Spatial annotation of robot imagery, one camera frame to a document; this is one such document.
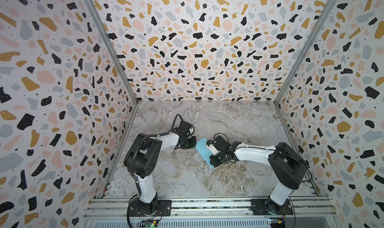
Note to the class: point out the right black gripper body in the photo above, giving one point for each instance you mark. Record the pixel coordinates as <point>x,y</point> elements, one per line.
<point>216,157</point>

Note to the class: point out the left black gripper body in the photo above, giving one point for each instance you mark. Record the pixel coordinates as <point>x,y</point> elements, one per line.
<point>188,143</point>

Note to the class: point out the light blue paper sheet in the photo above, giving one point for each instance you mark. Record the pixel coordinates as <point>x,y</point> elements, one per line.
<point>201,147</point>

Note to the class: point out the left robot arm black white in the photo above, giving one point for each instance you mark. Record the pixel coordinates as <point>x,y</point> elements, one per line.
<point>142,158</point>

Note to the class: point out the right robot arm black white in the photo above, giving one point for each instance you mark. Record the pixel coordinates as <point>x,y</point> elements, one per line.
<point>289,168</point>

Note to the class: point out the left green circuit board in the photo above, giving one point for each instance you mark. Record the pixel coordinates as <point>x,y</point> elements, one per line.
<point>148,223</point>

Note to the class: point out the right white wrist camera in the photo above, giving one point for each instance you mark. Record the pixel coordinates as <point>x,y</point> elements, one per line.
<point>210,146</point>

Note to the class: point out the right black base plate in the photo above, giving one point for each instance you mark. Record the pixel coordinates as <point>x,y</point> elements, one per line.
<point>268,207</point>

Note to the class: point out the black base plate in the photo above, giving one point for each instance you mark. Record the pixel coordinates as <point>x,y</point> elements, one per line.
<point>161,208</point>
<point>268,207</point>

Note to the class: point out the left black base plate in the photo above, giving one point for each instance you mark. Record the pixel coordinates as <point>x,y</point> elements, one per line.
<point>161,208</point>

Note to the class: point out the right circuit board with wires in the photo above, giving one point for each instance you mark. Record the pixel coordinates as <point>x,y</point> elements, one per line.
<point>277,223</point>

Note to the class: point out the aluminium front rail frame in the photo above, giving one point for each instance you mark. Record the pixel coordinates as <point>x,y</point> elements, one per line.
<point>213,212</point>

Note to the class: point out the left aluminium corner post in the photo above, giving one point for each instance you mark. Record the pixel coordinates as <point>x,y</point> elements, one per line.
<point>105,39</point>

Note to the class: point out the aluminium corner post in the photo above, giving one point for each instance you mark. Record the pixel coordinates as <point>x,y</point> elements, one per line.
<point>309,43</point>
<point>105,39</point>

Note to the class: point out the right aluminium corner post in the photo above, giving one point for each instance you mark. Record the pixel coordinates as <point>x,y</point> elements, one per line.
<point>309,43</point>

